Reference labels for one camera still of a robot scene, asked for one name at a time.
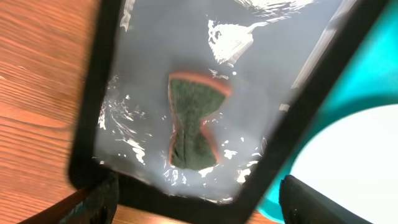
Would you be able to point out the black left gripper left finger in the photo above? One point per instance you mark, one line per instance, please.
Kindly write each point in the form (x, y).
(96, 204)

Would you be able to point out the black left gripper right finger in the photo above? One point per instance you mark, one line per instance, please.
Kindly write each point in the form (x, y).
(302, 204)

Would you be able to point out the white light-blue plate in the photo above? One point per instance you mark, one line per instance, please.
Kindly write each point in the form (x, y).
(353, 162)

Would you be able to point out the teal plastic tray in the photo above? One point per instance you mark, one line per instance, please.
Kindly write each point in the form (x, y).
(369, 81)

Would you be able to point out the black water basin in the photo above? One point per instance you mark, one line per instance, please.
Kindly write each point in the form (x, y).
(279, 59)

